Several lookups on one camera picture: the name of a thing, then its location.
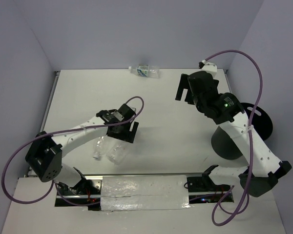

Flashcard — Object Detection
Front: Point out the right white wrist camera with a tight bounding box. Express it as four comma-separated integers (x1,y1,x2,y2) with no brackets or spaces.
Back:
198,60,217,78

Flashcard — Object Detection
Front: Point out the black round bin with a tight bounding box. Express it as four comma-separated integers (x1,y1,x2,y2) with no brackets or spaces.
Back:
211,127,243,160

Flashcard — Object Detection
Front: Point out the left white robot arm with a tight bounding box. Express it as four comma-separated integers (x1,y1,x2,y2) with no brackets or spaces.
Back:
25,104,139,195

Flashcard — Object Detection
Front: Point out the clear bottle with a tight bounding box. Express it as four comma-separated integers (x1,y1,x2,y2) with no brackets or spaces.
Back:
106,141,129,165
93,136,113,161

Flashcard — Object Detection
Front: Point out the labelled bottle at back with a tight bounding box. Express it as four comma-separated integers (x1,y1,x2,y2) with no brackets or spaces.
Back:
128,64,160,78

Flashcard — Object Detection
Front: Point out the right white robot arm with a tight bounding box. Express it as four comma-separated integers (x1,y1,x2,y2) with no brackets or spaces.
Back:
175,71,292,197

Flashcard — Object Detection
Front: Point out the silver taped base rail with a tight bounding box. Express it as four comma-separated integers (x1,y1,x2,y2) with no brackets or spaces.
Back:
55,175,230,211

